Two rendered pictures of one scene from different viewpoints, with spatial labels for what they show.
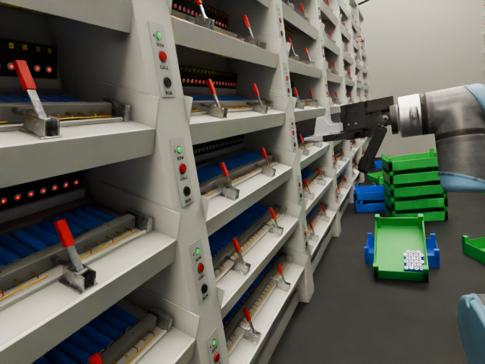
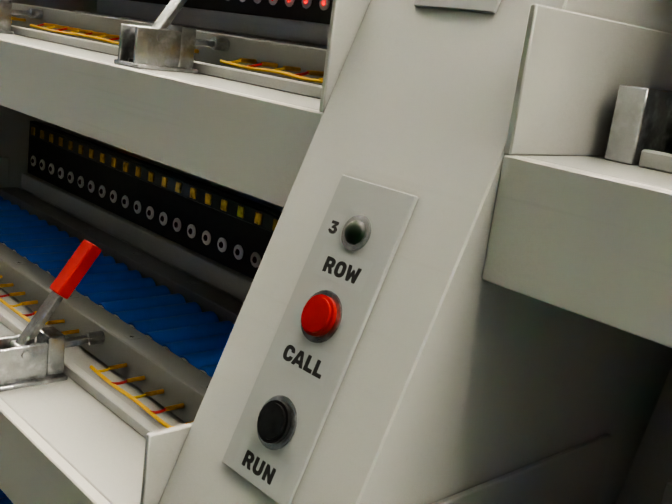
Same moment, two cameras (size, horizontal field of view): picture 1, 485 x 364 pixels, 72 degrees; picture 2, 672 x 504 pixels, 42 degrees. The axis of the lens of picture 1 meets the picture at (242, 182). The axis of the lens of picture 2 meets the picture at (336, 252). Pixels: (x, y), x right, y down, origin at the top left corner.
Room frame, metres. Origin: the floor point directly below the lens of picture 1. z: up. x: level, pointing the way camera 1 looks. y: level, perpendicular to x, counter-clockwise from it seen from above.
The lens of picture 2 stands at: (1.32, -0.52, 0.67)
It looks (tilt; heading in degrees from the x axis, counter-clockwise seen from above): 1 degrees up; 108
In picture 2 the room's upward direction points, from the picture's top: 23 degrees clockwise
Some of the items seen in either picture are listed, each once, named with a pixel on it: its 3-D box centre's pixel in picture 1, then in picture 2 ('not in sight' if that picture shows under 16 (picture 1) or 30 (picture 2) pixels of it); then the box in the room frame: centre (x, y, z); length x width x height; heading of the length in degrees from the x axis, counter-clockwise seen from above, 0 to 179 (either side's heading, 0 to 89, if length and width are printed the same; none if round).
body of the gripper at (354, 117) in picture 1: (368, 119); not in sight; (0.78, -0.31, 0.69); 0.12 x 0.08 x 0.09; 63
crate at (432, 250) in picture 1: (400, 248); not in sight; (1.46, -0.69, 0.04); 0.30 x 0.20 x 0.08; 63
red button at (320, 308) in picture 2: not in sight; (323, 317); (1.23, -0.21, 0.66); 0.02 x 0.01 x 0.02; 153
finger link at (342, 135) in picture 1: (341, 135); not in sight; (0.78, -0.25, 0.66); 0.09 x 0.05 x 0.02; 70
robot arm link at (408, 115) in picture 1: (408, 116); not in sight; (0.74, -0.38, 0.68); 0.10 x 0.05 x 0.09; 153
